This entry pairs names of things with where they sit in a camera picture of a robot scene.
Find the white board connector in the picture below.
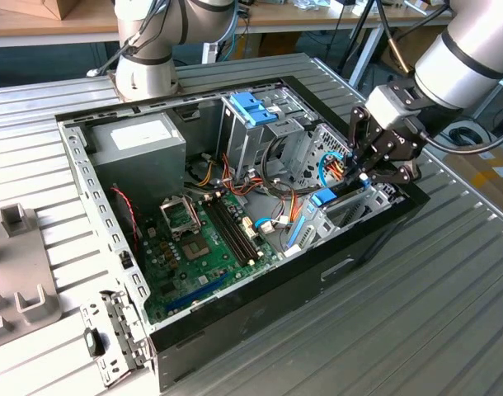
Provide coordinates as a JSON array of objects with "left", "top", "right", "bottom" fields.
[{"left": 242, "top": 215, "right": 257, "bottom": 242}]

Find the black tripod pole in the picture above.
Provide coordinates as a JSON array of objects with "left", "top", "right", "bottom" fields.
[{"left": 336, "top": 0, "right": 376, "bottom": 73}]

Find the black open PC case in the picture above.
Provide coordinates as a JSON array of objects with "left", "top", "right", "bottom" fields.
[{"left": 54, "top": 75, "right": 430, "bottom": 393}]

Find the wooden desk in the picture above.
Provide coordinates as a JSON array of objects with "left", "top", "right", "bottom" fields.
[{"left": 0, "top": 0, "right": 457, "bottom": 90}]

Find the metal socket cover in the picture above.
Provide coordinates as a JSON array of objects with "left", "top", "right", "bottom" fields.
[{"left": 158, "top": 196, "right": 203, "bottom": 243}]

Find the small brown box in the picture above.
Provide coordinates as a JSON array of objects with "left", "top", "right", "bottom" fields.
[{"left": 7, "top": 0, "right": 78, "bottom": 21}]

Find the green motherboard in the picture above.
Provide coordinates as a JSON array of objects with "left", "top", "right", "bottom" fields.
[{"left": 138, "top": 191, "right": 285, "bottom": 325}]

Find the blue wire with white tag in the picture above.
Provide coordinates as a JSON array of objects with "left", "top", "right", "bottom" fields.
[{"left": 253, "top": 217, "right": 296, "bottom": 233}]

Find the black RAM slot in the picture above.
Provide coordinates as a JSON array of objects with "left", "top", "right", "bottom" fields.
[
  {"left": 209, "top": 198, "right": 251, "bottom": 265},
  {"left": 220, "top": 196, "right": 263, "bottom": 259},
  {"left": 214, "top": 197, "right": 256, "bottom": 262},
  {"left": 203, "top": 200, "right": 245, "bottom": 267}
]

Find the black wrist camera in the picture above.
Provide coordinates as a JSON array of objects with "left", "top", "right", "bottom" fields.
[{"left": 388, "top": 80, "right": 426, "bottom": 111}]

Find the orange red power wire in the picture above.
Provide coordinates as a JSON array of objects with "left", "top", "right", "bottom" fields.
[{"left": 326, "top": 159, "right": 354, "bottom": 182}]

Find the blue expansion slot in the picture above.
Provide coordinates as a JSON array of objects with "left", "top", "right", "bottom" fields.
[{"left": 164, "top": 270, "right": 232, "bottom": 314}]

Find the blue disk data wire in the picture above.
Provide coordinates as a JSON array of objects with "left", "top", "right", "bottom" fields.
[{"left": 316, "top": 150, "right": 351, "bottom": 189}]

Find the yellow wire bundle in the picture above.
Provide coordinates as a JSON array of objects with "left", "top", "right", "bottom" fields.
[{"left": 195, "top": 159, "right": 216, "bottom": 186}]

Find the coiled black cable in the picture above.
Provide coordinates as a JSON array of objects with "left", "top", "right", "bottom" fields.
[{"left": 448, "top": 125, "right": 490, "bottom": 146}]

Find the CPU socket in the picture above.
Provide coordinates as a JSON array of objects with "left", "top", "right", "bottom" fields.
[{"left": 181, "top": 237, "right": 214, "bottom": 263}]

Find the black oval latch button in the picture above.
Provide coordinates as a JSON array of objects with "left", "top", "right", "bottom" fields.
[{"left": 82, "top": 328, "right": 107, "bottom": 358}]

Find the red fan wire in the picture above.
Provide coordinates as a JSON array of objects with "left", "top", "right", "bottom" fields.
[{"left": 110, "top": 186, "right": 140, "bottom": 252}]

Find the hard disk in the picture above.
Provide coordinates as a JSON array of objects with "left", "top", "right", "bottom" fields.
[{"left": 288, "top": 180, "right": 372, "bottom": 251}]

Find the black cable with connector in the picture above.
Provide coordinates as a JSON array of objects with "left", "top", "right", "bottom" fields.
[{"left": 374, "top": 0, "right": 414, "bottom": 76}]

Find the grey power supply unit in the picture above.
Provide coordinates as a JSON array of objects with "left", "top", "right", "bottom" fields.
[{"left": 87, "top": 111, "right": 187, "bottom": 211}]

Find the blue plastic drive latch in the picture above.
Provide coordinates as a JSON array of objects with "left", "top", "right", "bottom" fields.
[{"left": 229, "top": 92, "right": 280, "bottom": 128}]

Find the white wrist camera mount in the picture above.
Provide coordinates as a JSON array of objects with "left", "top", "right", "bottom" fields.
[{"left": 364, "top": 84, "right": 417, "bottom": 129}]

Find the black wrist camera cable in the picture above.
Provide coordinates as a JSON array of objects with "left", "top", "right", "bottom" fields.
[{"left": 406, "top": 117, "right": 503, "bottom": 157}]

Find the grey parts rack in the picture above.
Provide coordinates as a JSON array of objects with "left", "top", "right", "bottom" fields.
[{"left": 0, "top": 201, "right": 63, "bottom": 351}]

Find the metal expansion slot bracket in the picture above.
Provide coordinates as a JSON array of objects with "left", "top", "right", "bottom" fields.
[{"left": 78, "top": 288, "right": 157, "bottom": 389}]

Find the grey metal disk bay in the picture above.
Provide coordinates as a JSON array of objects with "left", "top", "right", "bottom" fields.
[{"left": 284, "top": 179, "right": 403, "bottom": 257}]

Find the black cable bundle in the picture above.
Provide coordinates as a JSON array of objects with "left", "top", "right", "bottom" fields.
[{"left": 261, "top": 134, "right": 302, "bottom": 195}]

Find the red wire bundle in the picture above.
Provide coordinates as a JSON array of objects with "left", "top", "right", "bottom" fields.
[{"left": 220, "top": 152, "right": 277, "bottom": 199}]

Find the grey metal drive cage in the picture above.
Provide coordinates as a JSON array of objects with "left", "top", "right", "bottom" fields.
[{"left": 216, "top": 84, "right": 321, "bottom": 186}]

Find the black case fan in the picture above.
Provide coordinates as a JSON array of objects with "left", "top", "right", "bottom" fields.
[{"left": 109, "top": 183, "right": 142, "bottom": 265}]

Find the cable with silver plug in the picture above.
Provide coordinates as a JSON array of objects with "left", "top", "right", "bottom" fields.
[{"left": 85, "top": 39, "right": 133, "bottom": 78}]

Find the multicoloured wire bundle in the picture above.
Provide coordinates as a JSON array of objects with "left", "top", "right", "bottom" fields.
[{"left": 271, "top": 184, "right": 302, "bottom": 251}]

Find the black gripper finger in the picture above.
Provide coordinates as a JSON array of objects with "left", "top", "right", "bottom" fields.
[
  {"left": 346, "top": 106, "right": 383, "bottom": 182},
  {"left": 369, "top": 158, "right": 422, "bottom": 185}
]

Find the cardboard box with yellow tape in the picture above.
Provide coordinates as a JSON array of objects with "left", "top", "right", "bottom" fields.
[{"left": 443, "top": 146, "right": 503, "bottom": 226}]

